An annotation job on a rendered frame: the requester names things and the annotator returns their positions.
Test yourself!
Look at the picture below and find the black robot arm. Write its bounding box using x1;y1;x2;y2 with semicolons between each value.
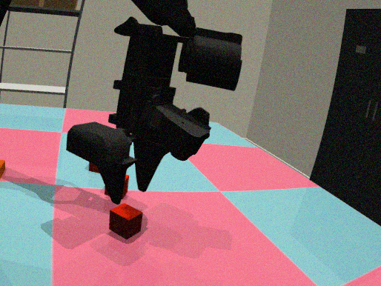
114;0;242;161

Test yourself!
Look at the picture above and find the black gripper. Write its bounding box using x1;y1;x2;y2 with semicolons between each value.
66;73;176;204

